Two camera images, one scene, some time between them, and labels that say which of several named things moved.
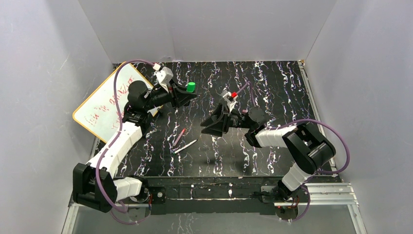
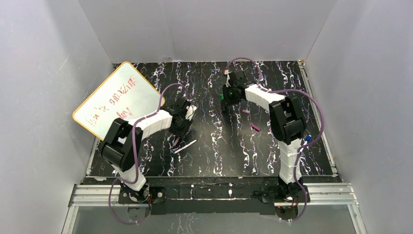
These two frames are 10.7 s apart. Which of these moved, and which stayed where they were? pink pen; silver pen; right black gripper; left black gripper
Moved: right black gripper; left black gripper
Stayed: pink pen; silver pen
